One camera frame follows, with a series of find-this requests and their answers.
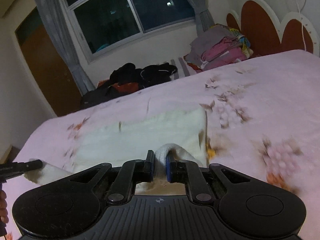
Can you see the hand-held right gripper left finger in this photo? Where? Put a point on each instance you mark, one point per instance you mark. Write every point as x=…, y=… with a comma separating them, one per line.
x=150, y=166

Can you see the person's left hand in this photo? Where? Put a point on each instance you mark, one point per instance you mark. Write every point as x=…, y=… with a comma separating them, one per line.
x=3, y=206

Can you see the brown wooden door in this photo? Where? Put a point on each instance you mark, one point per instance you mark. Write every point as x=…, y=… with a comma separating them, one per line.
x=47, y=67

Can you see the pink floral bed sheet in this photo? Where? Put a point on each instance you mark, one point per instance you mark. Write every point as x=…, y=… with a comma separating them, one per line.
x=262, y=92

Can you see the red and white headboard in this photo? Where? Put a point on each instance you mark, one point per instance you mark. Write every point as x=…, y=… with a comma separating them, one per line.
x=260, y=25

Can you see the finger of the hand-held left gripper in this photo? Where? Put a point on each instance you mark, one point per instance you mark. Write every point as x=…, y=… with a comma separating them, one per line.
x=27, y=167

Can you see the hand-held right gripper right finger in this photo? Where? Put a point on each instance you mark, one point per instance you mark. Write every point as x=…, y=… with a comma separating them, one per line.
x=169, y=167

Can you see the grey curtain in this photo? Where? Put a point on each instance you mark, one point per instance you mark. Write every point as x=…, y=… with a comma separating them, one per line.
x=200, y=10
x=62, y=35

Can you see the stack of folded clothes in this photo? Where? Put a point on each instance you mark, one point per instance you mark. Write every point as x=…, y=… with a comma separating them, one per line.
x=220, y=47

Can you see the striped bed sheet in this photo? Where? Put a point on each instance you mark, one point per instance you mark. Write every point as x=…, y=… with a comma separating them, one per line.
x=181, y=66

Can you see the sliding glass window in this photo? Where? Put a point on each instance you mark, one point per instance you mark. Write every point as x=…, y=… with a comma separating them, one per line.
x=130, y=15

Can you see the white knit sweater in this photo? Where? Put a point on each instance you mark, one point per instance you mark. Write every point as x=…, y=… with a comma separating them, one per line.
x=140, y=132

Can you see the pile of dark clothes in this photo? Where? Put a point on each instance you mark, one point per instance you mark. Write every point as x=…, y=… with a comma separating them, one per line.
x=140, y=77

